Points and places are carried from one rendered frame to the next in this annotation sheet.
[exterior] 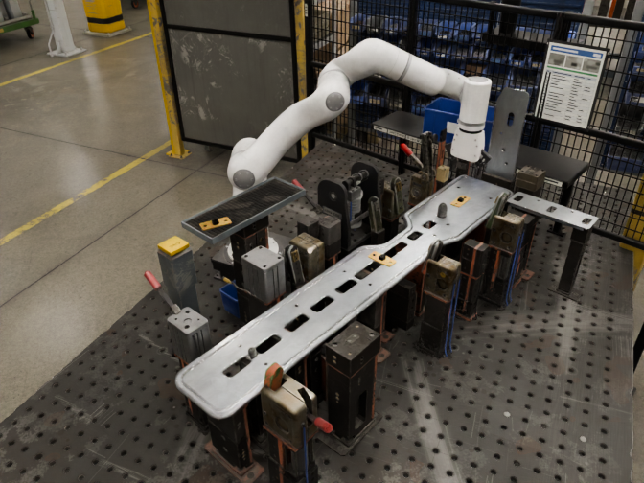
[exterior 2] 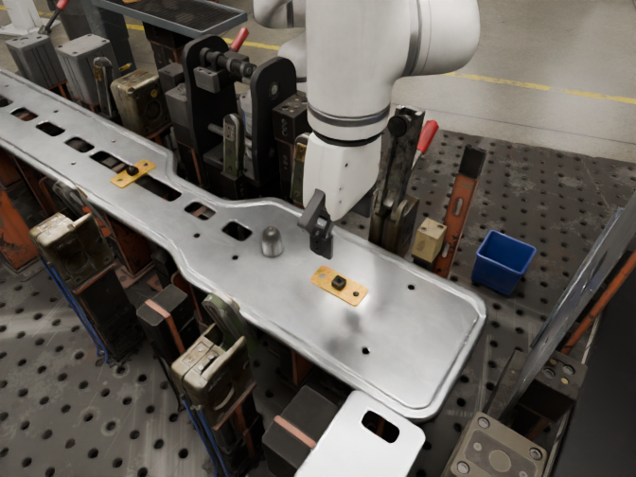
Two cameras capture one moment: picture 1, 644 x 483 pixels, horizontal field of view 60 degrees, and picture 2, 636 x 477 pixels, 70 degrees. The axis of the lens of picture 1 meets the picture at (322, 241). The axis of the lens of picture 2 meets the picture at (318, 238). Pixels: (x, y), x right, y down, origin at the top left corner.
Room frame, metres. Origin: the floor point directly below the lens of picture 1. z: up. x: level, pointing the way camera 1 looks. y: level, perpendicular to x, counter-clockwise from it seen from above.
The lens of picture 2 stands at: (1.64, -0.91, 1.53)
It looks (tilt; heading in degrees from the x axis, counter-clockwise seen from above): 46 degrees down; 83
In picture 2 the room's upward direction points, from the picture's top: straight up
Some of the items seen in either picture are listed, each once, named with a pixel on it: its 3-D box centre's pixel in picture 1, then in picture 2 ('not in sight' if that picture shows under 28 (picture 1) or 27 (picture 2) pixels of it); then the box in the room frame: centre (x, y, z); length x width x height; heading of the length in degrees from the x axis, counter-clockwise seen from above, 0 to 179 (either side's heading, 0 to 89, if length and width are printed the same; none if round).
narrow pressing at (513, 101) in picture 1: (506, 134); (565, 309); (1.91, -0.68, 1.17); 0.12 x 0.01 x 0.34; 48
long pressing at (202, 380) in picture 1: (379, 264); (124, 173); (1.35, -0.17, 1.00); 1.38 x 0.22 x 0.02; 138
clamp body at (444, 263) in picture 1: (438, 306); (97, 290); (1.30, -0.35, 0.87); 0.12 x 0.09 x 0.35; 48
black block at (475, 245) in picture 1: (471, 281); (184, 356); (1.46, -0.49, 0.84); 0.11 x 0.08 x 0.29; 48
